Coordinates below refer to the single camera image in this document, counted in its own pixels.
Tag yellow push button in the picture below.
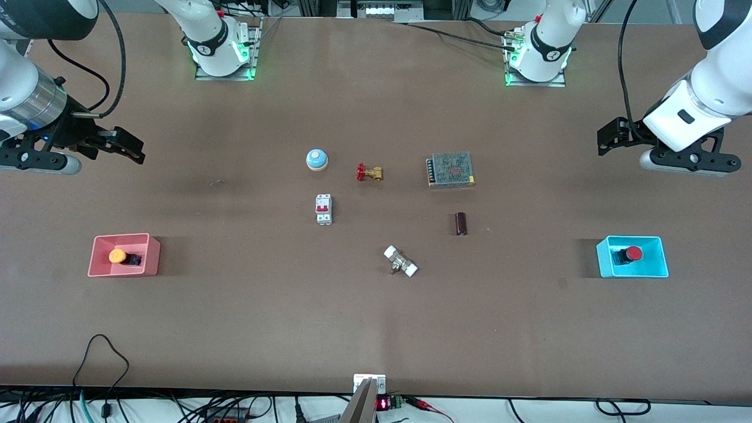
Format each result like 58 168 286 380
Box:
109 248 143 267

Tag red push button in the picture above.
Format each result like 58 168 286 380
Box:
611 246 644 266

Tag pink plastic bin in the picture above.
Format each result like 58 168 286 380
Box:
88 233 161 277

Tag blue plastic bin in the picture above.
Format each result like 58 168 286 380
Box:
596 236 669 278

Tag metal mesh power supply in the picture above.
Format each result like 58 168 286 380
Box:
426 152 475 189

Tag metal fitting white ends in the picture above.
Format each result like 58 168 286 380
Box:
383 246 418 278

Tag red alligator clip lead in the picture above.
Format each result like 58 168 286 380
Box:
404 396 454 423

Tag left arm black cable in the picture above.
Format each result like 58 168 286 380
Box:
616 0 640 129

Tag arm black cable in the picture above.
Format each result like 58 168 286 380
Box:
616 0 640 129
46 0 127 118

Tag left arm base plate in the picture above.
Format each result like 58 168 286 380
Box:
503 29 567 88

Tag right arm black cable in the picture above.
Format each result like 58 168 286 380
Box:
46 0 127 118

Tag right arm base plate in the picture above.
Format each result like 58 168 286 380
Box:
194 16 263 82

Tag black cable across table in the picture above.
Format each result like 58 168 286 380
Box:
399 16 521 49

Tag black looped table cable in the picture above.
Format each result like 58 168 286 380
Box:
72 334 130 390

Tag black coiled edge cable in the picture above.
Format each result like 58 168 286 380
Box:
595 398 652 417

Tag aluminium frame profile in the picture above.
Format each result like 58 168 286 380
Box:
336 0 425 19

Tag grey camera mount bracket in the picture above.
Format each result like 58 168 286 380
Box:
339 374 387 423

